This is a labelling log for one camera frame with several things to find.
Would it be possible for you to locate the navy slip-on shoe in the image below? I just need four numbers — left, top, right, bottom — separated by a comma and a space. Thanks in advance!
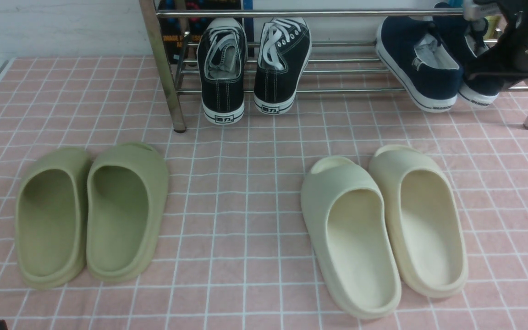
432, 16, 502, 107
375, 16, 463, 113

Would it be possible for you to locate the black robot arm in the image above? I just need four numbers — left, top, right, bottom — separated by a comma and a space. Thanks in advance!
463, 0, 528, 89

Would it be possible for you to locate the metal shoe rack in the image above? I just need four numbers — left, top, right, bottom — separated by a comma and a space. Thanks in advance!
139, 0, 528, 133

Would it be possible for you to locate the cream foam slide, left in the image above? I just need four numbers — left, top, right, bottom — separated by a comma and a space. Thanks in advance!
300, 156, 402, 319

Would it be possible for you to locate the cream foam slide, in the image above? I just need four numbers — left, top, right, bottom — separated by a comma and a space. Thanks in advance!
368, 144, 468, 298
300, 156, 402, 319

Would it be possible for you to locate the pink checkered tablecloth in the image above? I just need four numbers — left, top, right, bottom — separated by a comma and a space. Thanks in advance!
0, 57, 528, 330

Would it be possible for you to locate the black canvas sneaker, right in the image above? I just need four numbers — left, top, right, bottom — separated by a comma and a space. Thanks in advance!
253, 17, 312, 115

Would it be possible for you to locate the black canvas sneaker, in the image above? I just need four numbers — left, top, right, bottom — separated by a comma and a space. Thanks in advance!
197, 17, 248, 125
253, 17, 312, 115

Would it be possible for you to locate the black canvas sneaker, left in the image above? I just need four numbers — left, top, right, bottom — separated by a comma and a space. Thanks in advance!
197, 17, 248, 125

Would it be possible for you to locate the green foam slide, right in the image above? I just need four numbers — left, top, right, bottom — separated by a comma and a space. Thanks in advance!
86, 142, 170, 282

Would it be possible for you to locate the green foam slide, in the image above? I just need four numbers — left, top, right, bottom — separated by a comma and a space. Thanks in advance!
15, 147, 92, 290
86, 142, 170, 282

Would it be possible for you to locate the cream foam slide, right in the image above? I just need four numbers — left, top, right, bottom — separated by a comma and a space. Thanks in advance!
368, 144, 468, 298

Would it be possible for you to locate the green foam slide, left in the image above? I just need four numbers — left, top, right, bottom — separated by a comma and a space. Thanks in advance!
15, 147, 92, 290

